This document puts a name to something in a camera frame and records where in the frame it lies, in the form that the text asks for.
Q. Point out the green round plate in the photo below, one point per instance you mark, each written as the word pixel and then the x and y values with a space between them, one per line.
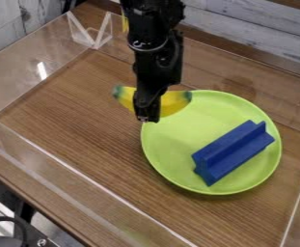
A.
pixel 211 115

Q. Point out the yellow toy banana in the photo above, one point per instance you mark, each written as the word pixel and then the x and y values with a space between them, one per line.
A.
pixel 173 100

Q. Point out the clear acrylic tray wall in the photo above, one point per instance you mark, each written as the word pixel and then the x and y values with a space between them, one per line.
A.
pixel 96 215

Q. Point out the clear acrylic corner bracket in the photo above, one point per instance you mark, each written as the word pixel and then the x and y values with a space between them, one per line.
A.
pixel 92 38

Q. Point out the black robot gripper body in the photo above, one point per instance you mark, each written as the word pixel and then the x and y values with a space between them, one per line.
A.
pixel 157 61

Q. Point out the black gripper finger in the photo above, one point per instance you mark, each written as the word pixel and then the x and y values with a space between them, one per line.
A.
pixel 147 113

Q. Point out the blue T-shaped block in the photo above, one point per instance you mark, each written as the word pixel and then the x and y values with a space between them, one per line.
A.
pixel 219 158

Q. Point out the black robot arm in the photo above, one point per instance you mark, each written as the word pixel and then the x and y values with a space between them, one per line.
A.
pixel 152 17

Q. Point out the yellow labelled tin can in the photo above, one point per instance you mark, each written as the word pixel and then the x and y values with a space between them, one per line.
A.
pixel 125 22

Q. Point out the black metal table leg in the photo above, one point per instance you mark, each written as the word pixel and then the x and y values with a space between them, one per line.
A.
pixel 36 238

